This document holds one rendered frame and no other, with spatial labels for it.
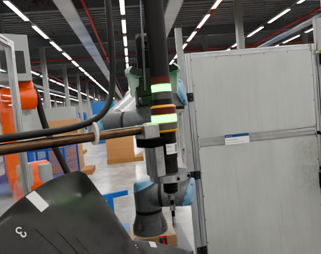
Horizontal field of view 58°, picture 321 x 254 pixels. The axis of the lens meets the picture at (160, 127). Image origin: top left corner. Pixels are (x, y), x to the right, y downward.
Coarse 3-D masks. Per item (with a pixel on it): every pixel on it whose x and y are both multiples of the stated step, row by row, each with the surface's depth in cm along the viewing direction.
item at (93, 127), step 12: (108, 0) 43; (108, 12) 43; (108, 24) 43; (108, 36) 43; (108, 96) 43; (108, 108) 43; (84, 120) 41; (96, 120) 41; (24, 132) 35; (36, 132) 36; (48, 132) 37; (60, 132) 38; (96, 132) 40; (96, 144) 41
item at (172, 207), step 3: (171, 201) 51; (171, 204) 51; (174, 204) 51; (171, 207) 50; (174, 207) 51; (171, 210) 51; (174, 210) 51; (174, 213) 51; (174, 216) 51; (174, 219) 51; (174, 222) 51; (174, 225) 51
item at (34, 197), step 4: (32, 192) 43; (28, 196) 42; (32, 196) 43; (36, 196) 43; (32, 200) 42; (36, 200) 43; (40, 200) 43; (36, 204) 42; (40, 204) 43; (44, 204) 43; (40, 208) 42; (44, 208) 43
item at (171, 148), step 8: (160, 136) 49; (168, 136) 49; (168, 144) 49; (176, 144) 50; (168, 152) 49; (176, 152) 50; (168, 160) 49; (176, 160) 50; (168, 168) 49; (176, 168) 50; (168, 184) 50; (176, 184) 50; (168, 192) 50; (176, 192) 51
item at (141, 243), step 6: (132, 240) 75; (138, 240) 76; (144, 246) 73; (150, 246) 74; (162, 246) 75; (168, 246) 76; (144, 252) 70; (150, 252) 70; (156, 252) 71; (162, 252) 71; (168, 252) 72; (174, 252) 73; (180, 252) 74; (186, 252) 75
